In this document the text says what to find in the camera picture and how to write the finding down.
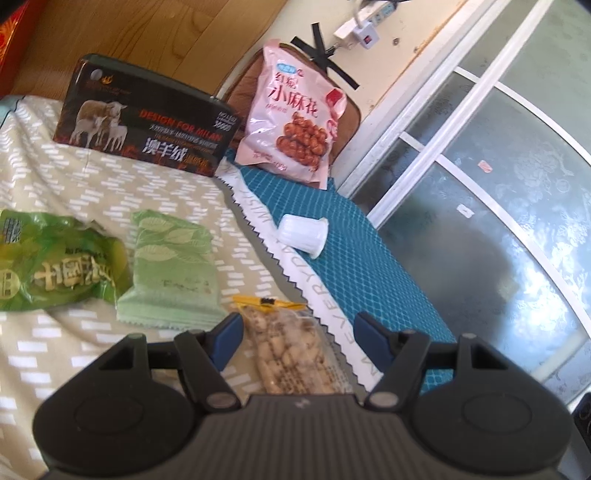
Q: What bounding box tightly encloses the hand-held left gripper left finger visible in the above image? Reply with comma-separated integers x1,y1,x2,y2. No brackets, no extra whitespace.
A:
88,313,245,411

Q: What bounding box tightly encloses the dark green snack packet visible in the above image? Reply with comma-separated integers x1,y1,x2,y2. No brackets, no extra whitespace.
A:
0,209,132,312

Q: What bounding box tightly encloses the wooden board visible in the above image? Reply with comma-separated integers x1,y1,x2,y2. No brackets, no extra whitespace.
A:
11,0,301,107

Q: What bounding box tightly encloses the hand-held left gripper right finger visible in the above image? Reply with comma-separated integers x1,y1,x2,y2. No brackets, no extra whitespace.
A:
355,311,511,411

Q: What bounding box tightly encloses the white jelly cup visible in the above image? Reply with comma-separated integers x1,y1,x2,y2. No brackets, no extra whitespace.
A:
276,213,329,260

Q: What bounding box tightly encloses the large pink snack bag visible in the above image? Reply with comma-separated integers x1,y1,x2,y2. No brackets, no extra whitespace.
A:
235,38,348,191

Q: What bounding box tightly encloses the brown chair cushion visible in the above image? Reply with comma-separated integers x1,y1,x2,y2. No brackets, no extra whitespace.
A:
217,44,363,167

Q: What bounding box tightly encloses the beige printed blanket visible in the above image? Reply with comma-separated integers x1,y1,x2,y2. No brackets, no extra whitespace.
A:
0,95,361,472

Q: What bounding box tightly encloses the yellow-edged peanut bar packet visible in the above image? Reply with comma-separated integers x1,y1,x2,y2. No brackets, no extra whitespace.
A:
232,295,342,395

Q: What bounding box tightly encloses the black printed box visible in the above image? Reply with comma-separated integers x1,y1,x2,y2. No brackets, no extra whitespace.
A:
53,54,241,178

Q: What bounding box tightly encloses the black tape cross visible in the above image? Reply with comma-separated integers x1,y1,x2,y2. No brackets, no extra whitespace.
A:
291,22,362,90

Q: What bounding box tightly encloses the white plug adaptor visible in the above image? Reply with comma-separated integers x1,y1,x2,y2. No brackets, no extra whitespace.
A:
333,17,379,49

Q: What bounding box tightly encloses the light green leaf-print packet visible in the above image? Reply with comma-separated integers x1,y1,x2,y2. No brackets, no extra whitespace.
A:
115,210,227,329

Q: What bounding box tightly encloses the white-framed glass door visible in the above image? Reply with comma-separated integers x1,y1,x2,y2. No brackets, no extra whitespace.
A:
337,0,591,416

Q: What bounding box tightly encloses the blue patterned mat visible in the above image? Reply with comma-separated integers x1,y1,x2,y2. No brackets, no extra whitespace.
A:
217,161,458,398

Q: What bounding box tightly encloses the white power strip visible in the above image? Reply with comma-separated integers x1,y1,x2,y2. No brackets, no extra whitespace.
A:
355,0,400,24

